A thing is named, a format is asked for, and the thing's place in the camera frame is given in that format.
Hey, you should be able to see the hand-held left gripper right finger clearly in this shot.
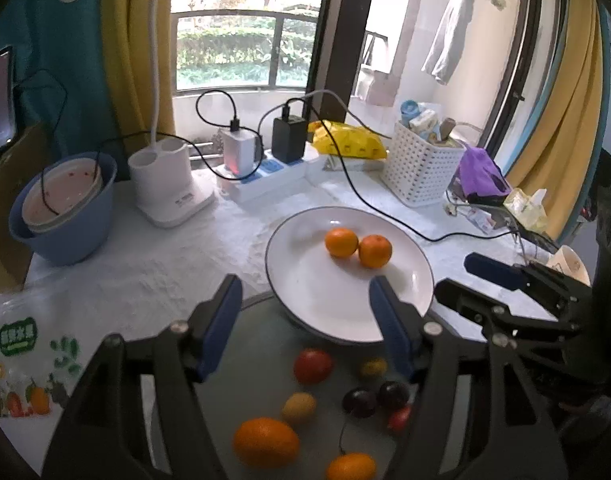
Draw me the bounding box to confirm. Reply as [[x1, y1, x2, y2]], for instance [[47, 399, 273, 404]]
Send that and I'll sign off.
[[369, 275, 571, 480]]

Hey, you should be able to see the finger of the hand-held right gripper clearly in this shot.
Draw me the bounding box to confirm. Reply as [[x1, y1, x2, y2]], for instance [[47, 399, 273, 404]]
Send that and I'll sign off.
[[434, 278, 584, 361], [464, 252, 594, 329]]

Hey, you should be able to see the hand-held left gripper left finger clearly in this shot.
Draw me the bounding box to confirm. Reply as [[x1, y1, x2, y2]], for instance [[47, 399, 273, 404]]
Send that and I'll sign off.
[[40, 274, 243, 480]]

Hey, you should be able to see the brown longan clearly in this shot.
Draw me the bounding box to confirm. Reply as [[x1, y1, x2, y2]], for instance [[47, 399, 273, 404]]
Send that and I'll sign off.
[[360, 357, 389, 380]]

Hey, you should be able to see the dark purple plum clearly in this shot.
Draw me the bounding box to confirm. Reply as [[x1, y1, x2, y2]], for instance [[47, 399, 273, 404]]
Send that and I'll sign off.
[[378, 380, 411, 411], [342, 386, 379, 419]]

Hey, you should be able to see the white round plate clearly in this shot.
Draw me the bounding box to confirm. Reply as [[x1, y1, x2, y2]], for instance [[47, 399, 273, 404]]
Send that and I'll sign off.
[[264, 206, 435, 345]]

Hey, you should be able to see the red tomato with stem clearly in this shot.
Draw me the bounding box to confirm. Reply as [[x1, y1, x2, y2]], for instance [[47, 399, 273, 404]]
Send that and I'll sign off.
[[292, 348, 335, 386]]

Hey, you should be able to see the small red tomato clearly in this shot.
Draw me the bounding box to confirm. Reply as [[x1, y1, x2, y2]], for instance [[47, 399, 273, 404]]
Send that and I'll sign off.
[[387, 404, 413, 434]]

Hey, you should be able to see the yellow longan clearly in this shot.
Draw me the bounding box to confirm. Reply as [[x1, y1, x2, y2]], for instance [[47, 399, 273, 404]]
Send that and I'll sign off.
[[281, 392, 317, 423]]

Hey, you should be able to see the large orange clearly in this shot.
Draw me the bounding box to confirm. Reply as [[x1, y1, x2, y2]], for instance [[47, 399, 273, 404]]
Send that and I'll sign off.
[[233, 417, 301, 468]]

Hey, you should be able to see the medium orange mandarin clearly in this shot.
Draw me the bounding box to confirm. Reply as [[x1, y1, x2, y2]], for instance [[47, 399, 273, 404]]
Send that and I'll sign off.
[[326, 452, 377, 480]]

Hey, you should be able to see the cream paper cup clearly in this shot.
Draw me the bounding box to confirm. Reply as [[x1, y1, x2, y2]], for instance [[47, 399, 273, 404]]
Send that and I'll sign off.
[[545, 245, 591, 286]]

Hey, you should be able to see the small white label packet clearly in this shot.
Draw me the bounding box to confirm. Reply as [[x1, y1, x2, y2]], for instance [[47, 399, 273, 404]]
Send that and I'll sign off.
[[465, 207, 506, 233]]

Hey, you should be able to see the yellow tissue pack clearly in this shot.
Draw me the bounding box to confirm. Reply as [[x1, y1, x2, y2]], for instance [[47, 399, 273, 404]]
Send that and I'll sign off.
[[503, 187, 549, 233]]

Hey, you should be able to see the small orange mandarin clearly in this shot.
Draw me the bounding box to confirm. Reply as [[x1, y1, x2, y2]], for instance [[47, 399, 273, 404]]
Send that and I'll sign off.
[[358, 234, 393, 269], [325, 227, 360, 259]]

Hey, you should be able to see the white textured tablecloth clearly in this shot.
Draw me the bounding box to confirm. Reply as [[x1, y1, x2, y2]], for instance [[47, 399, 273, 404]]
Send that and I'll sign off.
[[0, 160, 586, 480]]

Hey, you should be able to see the purple cloth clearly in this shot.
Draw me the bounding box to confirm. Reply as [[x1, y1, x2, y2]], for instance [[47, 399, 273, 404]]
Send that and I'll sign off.
[[458, 146, 511, 198]]

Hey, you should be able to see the white plastic basket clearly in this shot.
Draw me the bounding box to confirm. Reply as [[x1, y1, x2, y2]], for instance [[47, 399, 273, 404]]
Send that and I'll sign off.
[[383, 120, 469, 208]]

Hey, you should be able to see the white desk lamp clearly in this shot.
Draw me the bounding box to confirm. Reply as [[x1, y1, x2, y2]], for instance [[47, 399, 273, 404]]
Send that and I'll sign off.
[[55, 0, 261, 228]]

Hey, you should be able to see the yellow curtain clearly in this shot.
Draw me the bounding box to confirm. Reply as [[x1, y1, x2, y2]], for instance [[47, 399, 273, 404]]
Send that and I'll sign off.
[[505, 0, 606, 241], [100, 0, 176, 151]]

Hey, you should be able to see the white power strip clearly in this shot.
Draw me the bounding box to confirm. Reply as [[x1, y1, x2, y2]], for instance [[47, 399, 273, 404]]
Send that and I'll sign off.
[[216, 147, 331, 204]]

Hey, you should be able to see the pale printed packet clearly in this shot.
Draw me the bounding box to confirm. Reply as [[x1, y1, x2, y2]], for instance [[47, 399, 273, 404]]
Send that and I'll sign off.
[[410, 109, 439, 136]]

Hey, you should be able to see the blue plastic bowl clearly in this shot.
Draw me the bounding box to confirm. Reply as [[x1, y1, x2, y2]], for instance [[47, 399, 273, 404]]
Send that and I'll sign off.
[[8, 151, 118, 267]]

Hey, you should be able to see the white charger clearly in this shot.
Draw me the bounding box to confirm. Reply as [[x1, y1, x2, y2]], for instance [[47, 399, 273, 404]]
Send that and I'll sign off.
[[222, 129, 262, 180]]

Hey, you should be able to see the fruit print plastic bag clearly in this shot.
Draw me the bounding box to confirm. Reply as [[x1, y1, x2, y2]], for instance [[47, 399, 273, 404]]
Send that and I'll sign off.
[[0, 280, 111, 421]]

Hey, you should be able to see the yellow snack bag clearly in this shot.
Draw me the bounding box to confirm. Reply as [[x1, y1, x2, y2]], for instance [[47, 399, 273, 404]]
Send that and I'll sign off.
[[308, 120, 389, 161]]

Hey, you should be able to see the black charger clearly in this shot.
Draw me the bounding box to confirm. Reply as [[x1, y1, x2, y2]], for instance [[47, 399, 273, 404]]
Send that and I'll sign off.
[[272, 115, 307, 163]]

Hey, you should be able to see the white inner bowl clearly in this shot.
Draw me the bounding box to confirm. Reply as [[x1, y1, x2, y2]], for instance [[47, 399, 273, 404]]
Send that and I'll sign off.
[[21, 157, 103, 234]]

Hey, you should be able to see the hanging grey garment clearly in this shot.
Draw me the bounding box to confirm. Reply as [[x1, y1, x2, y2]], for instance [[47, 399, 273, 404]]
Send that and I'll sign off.
[[421, 0, 479, 86]]

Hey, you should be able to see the balcony railing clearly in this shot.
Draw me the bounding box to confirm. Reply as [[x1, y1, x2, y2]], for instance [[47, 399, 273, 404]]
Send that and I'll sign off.
[[171, 7, 320, 93]]

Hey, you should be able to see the teal curtain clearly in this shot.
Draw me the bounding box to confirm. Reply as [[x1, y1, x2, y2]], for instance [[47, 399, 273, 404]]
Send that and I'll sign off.
[[0, 0, 116, 161]]

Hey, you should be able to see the long black cable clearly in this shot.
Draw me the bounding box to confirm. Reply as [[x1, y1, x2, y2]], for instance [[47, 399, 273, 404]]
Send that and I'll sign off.
[[319, 119, 519, 243]]

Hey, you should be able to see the looped black charger cable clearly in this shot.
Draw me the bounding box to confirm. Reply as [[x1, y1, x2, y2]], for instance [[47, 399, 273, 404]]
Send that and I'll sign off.
[[196, 90, 242, 131]]

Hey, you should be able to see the dark window post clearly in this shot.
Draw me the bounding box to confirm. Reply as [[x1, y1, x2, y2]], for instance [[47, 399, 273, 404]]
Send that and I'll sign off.
[[308, 0, 381, 111]]

